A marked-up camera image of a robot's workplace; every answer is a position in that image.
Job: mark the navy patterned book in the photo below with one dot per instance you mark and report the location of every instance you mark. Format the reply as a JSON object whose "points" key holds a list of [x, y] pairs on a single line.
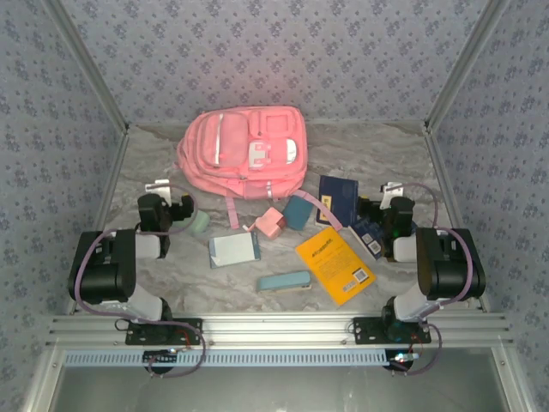
{"points": [[369, 240]]}

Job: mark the mint green pencil case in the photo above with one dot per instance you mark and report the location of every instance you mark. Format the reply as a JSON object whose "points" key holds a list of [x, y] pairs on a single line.
{"points": [[199, 222]]}

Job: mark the navy book with yellow label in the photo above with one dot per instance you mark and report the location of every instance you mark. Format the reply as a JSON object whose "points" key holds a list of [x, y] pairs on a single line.
{"points": [[339, 193]]}

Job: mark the white notebook with blue spine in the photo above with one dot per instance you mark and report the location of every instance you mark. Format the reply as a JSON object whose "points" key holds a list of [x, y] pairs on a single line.
{"points": [[233, 251]]}

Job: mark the teal pouch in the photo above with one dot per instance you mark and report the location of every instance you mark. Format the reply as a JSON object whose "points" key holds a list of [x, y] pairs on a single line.
{"points": [[298, 212]]}

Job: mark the pink student backpack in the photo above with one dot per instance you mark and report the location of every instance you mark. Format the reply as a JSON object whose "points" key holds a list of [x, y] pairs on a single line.
{"points": [[231, 141]]}

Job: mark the small pink box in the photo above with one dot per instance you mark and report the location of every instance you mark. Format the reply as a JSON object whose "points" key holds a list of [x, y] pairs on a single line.
{"points": [[269, 225]]}

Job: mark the light blue pencil case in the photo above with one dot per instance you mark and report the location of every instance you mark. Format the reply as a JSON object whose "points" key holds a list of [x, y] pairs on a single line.
{"points": [[283, 280]]}

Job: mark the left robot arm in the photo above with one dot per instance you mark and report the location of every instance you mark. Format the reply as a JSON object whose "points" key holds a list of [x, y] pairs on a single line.
{"points": [[103, 274]]}

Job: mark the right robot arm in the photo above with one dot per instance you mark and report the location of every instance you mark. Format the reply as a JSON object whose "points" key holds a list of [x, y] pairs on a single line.
{"points": [[450, 266]]}

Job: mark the small black controller board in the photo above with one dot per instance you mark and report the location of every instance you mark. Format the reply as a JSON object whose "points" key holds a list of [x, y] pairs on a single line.
{"points": [[161, 356], [401, 358]]}

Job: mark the grey metal panel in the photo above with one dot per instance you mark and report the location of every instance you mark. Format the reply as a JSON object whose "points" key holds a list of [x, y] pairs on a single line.
{"points": [[274, 390]]}

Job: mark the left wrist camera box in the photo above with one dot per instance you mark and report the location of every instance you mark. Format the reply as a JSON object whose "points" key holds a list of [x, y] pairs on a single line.
{"points": [[156, 187]]}

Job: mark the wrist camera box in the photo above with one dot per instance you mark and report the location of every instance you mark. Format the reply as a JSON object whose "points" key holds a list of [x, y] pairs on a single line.
{"points": [[156, 187], [392, 188]]}

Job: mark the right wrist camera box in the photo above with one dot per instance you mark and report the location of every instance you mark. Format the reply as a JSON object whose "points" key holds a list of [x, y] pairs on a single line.
{"points": [[392, 188]]}

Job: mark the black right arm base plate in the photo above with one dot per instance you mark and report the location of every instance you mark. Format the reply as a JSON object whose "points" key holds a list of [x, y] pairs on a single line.
{"points": [[364, 332]]}

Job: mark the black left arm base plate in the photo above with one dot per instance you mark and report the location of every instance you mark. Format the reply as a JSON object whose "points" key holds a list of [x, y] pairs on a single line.
{"points": [[141, 335]]}

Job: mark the aluminium frame post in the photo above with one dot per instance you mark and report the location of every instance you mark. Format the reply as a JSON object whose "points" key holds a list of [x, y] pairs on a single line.
{"points": [[463, 64], [91, 64]]}

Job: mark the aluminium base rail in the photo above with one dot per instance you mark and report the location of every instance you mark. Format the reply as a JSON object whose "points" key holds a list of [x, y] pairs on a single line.
{"points": [[274, 328]]}

